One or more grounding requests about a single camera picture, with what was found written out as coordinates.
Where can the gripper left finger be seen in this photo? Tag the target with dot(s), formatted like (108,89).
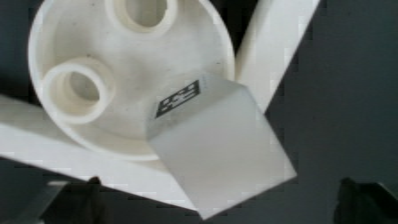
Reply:
(67,204)

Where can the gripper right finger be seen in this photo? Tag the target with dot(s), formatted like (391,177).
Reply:
(366,203)

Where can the white round stool seat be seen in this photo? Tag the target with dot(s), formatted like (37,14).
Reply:
(110,48)

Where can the white U-shaped fence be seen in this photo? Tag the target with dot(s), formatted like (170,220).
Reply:
(33,143)

